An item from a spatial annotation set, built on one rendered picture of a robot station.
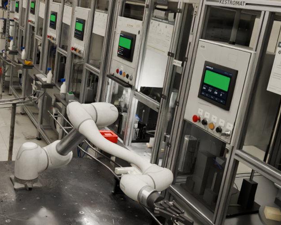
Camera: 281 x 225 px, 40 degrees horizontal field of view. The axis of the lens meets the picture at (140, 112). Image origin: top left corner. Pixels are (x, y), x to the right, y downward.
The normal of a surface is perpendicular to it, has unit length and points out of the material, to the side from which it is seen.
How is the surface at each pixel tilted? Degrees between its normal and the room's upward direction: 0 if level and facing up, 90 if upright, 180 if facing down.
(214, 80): 90
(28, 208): 0
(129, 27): 90
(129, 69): 90
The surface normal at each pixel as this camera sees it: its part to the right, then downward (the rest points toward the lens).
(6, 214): 0.16, -0.95
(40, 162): 0.75, 0.18
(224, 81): -0.88, -0.02
